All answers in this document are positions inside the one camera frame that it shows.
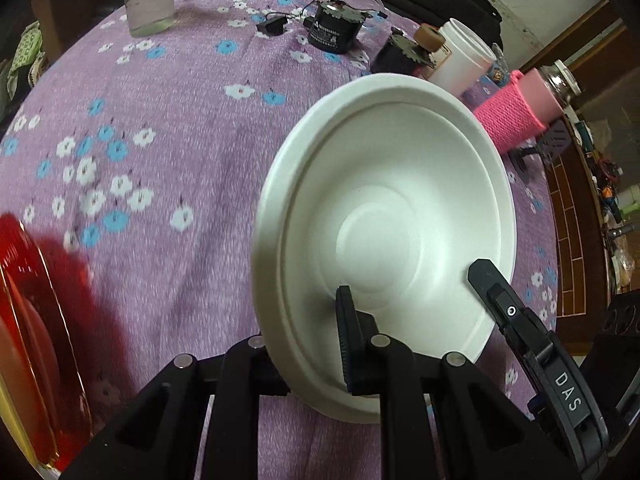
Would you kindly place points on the brown armchair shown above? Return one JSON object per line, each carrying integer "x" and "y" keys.
{"x": 64, "y": 22}

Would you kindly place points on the black motor device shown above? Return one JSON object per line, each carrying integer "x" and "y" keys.
{"x": 332, "y": 26}

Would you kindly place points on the white paper bowl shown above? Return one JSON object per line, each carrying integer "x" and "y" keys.
{"x": 388, "y": 185}

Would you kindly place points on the purple floral tablecloth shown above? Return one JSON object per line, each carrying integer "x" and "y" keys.
{"x": 137, "y": 165}

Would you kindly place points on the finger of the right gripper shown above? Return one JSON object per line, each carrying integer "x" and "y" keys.
{"x": 514, "y": 320}

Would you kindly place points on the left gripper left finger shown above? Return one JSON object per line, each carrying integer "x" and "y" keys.
{"x": 194, "y": 419}

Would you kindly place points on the pink knitted sleeve thermos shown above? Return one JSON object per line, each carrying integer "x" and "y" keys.
{"x": 527, "y": 105}

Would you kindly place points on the red gold-rimmed plate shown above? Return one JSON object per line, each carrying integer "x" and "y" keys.
{"x": 44, "y": 403}

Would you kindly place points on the wooden side cabinet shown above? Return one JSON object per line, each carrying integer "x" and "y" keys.
{"x": 586, "y": 275}

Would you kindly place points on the black phone stand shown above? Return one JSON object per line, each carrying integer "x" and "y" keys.
{"x": 548, "y": 147}

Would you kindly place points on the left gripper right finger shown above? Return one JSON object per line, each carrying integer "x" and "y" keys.
{"x": 440, "y": 418}

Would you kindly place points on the small dark brown-capped bottle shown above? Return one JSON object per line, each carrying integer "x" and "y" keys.
{"x": 419, "y": 55}

